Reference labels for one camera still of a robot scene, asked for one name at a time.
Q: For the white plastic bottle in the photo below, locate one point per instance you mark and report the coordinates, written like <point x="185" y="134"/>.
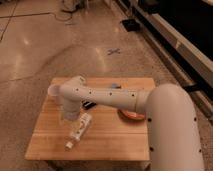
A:
<point x="76" y="134"/>

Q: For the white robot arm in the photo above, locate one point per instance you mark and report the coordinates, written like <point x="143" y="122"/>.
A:
<point x="173" y="134"/>

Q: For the red ceramic bowl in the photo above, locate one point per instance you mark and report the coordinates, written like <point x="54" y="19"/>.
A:
<point x="132" y="115"/>

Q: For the red and grey toy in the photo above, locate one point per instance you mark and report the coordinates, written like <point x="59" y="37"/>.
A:
<point x="115" y="86"/>

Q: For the black rectangular box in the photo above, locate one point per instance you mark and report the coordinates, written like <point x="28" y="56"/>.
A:
<point x="87" y="105"/>

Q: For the wooden table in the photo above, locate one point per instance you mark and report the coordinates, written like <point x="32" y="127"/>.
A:
<point x="110" y="137"/>

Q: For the white plastic cup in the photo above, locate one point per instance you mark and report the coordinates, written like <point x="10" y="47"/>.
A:
<point x="53" y="92"/>

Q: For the black floor plate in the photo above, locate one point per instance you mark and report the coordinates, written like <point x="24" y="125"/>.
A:
<point x="130" y="25"/>

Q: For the white object with cables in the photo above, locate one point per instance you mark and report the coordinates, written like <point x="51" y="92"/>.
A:
<point x="73" y="5"/>

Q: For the long white wall rail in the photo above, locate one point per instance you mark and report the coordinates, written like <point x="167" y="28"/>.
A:
<point x="188" y="64"/>

